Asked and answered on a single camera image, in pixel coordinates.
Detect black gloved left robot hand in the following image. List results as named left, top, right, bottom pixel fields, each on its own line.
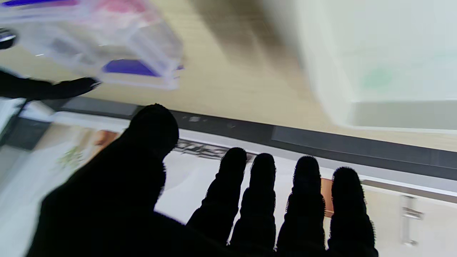
left=27, top=104, right=379, bottom=257

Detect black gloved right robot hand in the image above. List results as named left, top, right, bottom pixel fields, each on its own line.
left=0, top=70, right=102, bottom=101

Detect clear container with blue clips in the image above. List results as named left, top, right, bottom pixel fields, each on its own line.
left=0, top=0, right=184, bottom=90

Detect pink bacon slices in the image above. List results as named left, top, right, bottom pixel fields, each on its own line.
left=95, top=0, right=152, bottom=15

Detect cream rectangular tray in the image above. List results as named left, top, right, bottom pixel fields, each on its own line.
left=296, top=0, right=457, bottom=134

